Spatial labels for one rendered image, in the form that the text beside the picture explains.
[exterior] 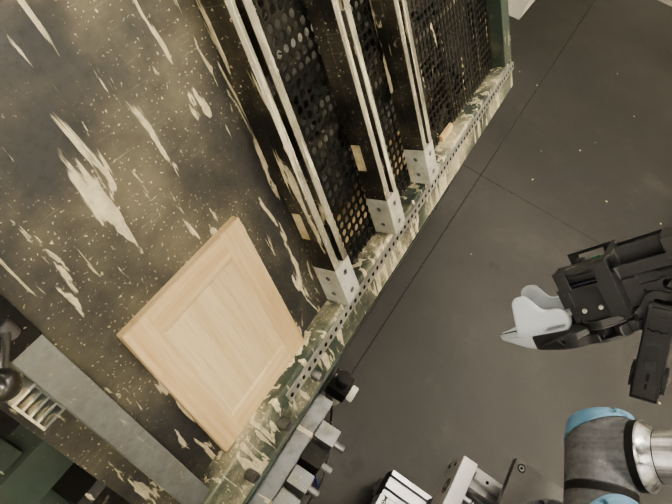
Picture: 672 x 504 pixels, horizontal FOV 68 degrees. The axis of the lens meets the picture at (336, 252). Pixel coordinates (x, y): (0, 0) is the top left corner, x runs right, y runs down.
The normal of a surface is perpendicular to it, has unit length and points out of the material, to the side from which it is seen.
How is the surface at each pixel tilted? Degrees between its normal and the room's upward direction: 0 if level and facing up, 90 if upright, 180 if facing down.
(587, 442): 55
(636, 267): 69
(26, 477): 60
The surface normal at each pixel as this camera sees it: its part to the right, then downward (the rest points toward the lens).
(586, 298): -0.58, 0.31
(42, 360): 0.81, 0.18
